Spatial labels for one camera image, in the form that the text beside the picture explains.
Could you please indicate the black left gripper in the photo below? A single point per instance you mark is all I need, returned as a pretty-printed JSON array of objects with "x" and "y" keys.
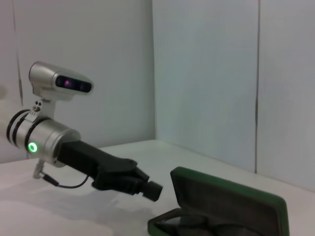
[{"x": 98, "y": 164}]

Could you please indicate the green glasses case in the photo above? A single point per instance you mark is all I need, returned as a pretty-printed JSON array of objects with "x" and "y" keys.
[{"x": 221, "y": 194}]

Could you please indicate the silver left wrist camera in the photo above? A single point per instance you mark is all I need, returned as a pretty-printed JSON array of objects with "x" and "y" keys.
[{"x": 44, "y": 76}]

